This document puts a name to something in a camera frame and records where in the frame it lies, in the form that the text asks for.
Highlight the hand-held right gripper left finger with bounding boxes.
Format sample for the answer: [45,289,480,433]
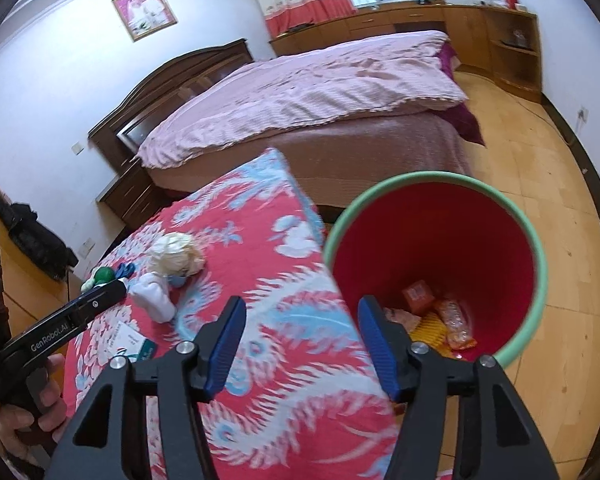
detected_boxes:
[45,296,248,480]

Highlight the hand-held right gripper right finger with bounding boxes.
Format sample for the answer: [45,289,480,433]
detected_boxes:
[357,295,561,480]

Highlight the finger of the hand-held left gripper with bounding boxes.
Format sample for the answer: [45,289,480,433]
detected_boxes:
[67,279,129,323]

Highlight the orange snack packet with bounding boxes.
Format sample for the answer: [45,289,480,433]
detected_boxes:
[384,307,421,333]

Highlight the yellow foam net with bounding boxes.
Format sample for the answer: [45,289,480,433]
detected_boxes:
[410,312,453,358]

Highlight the white paper wrapper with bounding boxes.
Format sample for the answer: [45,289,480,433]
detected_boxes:
[130,271,186,323]

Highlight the white cardboard box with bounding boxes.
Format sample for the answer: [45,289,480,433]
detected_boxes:
[102,322,158,363]

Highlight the orange cardboard box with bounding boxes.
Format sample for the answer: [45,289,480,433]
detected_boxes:
[401,281,436,316]

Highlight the red bin with green rim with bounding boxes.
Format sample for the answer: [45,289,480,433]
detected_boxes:
[324,171,548,368]

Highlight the person's left hand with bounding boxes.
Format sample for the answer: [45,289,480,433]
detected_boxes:
[0,352,71,456]

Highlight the green pumpkin toy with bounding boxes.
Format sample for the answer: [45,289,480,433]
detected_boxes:
[81,266,117,293]

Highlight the red floral tablecloth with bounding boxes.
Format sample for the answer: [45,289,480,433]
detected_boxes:
[62,147,406,480]

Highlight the black jacket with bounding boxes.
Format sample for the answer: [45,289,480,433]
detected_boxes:
[0,201,79,282]

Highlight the dark wooden nightstand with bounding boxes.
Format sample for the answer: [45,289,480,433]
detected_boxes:
[97,162,178,228]

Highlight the dark wooden bed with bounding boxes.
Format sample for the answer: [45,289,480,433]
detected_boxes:
[89,30,486,211]

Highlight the pink checked quilt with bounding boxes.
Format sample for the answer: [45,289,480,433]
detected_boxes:
[137,30,468,170]

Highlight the wooden corner shelf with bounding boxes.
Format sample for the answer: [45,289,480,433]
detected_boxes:
[482,7,543,103]

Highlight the long low wooden cabinet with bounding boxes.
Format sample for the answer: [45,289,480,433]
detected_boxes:
[269,2,488,73]

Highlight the framed wall picture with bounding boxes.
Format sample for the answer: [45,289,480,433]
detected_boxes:
[111,0,178,42]

